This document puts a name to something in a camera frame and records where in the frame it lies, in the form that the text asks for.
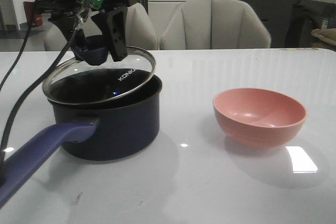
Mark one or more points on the left grey chair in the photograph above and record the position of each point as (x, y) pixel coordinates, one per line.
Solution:
(139, 31)

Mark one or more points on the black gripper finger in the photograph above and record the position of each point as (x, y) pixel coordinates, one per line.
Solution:
(111, 23)
(65, 29)

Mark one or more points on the beige cushion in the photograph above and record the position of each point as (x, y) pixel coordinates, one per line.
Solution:
(324, 38)

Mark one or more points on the grey chair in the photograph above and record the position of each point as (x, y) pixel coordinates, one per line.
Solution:
(214, 24)
(139, 31)

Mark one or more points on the right grey chair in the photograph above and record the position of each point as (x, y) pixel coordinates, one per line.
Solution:
(214, 24)

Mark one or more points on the pink bowl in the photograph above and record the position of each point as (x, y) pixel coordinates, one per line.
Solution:
(258, 117)

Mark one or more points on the red bin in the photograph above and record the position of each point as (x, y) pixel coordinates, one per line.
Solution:
(32, 16)

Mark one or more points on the dark blue saucepan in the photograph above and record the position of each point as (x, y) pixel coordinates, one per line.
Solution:
(108, 132)

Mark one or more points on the glass pot lid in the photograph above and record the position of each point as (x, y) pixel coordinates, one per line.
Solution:
(95, 76)

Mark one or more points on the dark counter cabinet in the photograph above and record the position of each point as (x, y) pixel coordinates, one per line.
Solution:
(289, 26)

